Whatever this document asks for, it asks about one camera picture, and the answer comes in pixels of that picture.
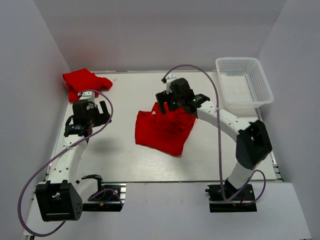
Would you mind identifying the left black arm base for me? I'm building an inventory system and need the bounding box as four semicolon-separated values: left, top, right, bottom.
81;174;127;212

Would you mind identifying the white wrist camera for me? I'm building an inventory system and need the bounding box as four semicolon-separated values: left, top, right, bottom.
161;74;177;95
77;90;96;106

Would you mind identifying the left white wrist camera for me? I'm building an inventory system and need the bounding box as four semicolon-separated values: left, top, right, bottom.
77;90;96;106

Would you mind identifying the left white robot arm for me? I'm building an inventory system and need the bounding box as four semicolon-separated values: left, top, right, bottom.
35;99;111;222

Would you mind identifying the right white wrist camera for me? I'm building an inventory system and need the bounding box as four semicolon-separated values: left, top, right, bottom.
161;74;177;95

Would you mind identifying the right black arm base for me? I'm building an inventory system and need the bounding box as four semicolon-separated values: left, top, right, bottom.
204;183;258;213

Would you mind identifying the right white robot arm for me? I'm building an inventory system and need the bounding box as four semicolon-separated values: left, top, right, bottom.
156;77;273;200

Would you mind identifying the white plastic basket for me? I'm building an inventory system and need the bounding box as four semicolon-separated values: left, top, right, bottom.
215;57;274;110

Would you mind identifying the folded red t shirt stack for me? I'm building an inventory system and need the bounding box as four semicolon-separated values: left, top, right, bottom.
62;68;113;103

